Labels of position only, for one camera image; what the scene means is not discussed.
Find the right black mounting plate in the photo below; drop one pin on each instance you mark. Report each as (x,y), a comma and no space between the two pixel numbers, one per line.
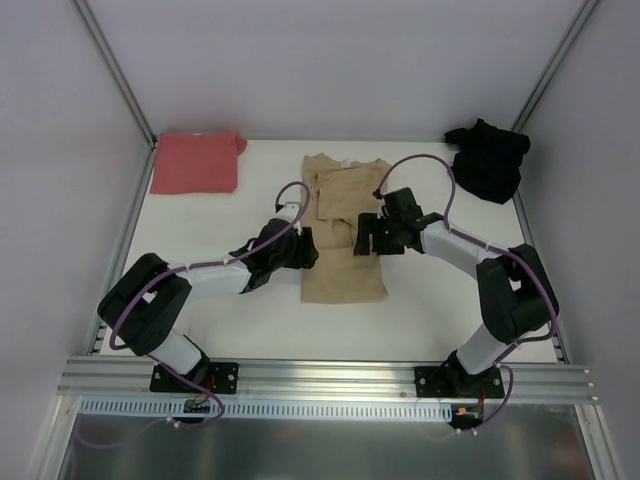
(447,381)

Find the right aluminium frame post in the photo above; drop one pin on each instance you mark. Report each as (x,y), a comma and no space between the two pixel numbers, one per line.
(567,42)

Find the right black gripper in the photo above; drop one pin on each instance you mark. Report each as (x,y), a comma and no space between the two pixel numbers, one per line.
(365,233)

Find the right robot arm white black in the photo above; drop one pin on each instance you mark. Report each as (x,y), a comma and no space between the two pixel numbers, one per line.
(515,294)

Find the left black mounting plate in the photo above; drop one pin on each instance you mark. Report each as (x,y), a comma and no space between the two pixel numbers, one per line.
(217,377)

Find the black t shirt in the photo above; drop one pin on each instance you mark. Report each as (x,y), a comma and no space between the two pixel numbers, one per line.
(488,160)

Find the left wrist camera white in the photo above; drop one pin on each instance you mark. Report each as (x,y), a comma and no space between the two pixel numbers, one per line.
(290,213)

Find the black mounting plate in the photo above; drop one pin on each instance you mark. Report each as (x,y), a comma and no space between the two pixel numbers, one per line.
(217,377)
(447,381)

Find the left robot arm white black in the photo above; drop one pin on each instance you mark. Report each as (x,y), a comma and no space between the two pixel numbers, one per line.
(143,306)

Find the aluminium frame post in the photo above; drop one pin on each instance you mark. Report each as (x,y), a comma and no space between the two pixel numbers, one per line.
(567,42)
(117,75)

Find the folded pink t shirt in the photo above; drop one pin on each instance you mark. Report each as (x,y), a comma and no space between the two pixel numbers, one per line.
(197,163)

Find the white slotted cable duct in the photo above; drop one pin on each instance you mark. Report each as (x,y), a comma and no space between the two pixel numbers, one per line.
(412,411)

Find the left aluminium frame post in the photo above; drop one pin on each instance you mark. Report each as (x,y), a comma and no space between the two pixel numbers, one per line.
(117,75)

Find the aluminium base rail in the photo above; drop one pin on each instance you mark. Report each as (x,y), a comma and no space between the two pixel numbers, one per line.
(534,383)

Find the beige t shirt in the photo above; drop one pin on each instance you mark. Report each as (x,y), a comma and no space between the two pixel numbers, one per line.
(340,192)

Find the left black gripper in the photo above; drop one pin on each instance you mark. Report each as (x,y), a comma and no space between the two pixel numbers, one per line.
(305,248)

